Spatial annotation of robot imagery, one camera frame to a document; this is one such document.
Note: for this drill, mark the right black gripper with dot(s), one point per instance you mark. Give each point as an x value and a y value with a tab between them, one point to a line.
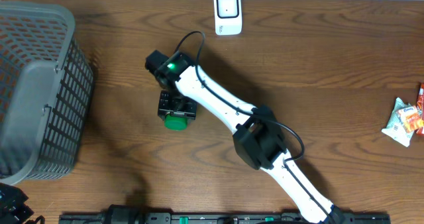
190	111

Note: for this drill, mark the green lid jar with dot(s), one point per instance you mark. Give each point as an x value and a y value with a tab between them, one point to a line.
176	121

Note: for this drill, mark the mint green wipes pack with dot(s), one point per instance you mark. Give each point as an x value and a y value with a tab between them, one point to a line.
394	128

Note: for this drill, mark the orange tissue pack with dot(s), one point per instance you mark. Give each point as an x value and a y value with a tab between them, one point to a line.
410	118

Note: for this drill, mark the red Top chocolate bar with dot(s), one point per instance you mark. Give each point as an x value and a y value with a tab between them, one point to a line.
420	101

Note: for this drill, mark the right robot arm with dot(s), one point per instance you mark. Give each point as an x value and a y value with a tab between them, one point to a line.
257	135

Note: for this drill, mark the white barcode scanner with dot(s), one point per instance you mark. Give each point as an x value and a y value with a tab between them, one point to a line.
228	17

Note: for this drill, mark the grey plastic basket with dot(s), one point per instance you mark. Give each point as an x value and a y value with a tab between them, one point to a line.
46	90

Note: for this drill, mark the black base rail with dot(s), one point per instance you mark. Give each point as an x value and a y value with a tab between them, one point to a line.
167	218

